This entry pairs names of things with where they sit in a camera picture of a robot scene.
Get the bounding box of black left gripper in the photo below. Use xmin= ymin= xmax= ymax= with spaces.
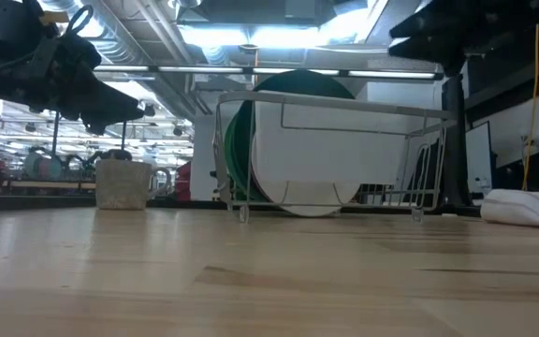
xmin=0 ymin=0 xmax=146 ymax=138

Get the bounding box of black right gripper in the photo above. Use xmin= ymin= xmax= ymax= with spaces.
xmin=387 ymin=0 xmax=539 ymax=79

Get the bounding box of grey speckled mug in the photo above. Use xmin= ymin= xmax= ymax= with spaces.
xmin=95 ymin=158 xmax=174 ymax=211

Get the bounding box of dark green plate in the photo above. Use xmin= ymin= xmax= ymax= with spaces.
xmin=234 ymin=69 xmax=357 ymax=203

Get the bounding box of white saucer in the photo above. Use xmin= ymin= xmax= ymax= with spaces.
xmin=252 ymin=100 xmax=363 ymax=218

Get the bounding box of LED light bar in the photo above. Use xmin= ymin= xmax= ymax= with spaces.
xmin=94 ymin=64 xmax=439 ymax=81

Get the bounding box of red background cabinet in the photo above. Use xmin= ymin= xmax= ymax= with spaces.
xmin=174 ymin=161 xmax=192 ymax=201

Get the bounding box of white striped towel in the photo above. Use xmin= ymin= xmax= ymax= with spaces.
xmin=479 ymin=189 xmax=539 ymax=230

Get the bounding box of black aluminium rig frame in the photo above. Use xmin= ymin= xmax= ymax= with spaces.
xmin=440 ymin=72 xmax=471 ymax=208

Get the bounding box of white wire dish rack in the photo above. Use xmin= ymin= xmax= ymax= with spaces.
xmin=211 ymin=90 xmax=459 ymax=226

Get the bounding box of yellow cable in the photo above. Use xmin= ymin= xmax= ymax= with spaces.
xmin=521 ymin=22 xmax=539 ymax=191

